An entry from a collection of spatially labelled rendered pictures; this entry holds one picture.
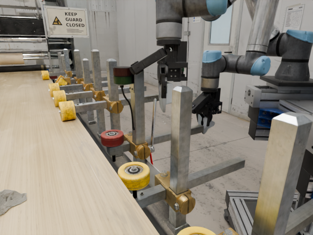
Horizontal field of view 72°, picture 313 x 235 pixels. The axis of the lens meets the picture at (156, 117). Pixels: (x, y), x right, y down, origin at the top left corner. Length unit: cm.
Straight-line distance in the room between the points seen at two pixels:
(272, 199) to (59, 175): 46
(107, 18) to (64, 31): 682
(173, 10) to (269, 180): 47
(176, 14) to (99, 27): 898
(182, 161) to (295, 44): 86
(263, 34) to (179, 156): 59
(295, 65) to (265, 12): 37
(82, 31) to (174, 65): 242
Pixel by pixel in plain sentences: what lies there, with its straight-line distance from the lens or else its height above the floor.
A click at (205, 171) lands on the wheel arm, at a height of 82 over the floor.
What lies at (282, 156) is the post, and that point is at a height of 106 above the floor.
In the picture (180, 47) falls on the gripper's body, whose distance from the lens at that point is 66.
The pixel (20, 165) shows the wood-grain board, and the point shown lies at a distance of 69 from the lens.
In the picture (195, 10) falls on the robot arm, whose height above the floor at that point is 129.
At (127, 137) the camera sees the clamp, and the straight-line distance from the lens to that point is 83.
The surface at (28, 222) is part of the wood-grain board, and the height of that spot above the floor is 90.
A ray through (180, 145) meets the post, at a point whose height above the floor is 98.
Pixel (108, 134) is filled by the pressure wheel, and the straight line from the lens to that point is 78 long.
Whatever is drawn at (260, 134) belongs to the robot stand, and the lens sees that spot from 125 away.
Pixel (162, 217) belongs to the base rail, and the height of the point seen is 70.
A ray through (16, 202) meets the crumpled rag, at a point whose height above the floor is 91.
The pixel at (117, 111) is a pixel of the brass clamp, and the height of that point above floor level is 93.
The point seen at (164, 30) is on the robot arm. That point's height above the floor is 124.
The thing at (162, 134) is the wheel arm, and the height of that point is 86.
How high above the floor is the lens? 121
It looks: 19 degrees down
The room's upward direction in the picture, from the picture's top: straight up
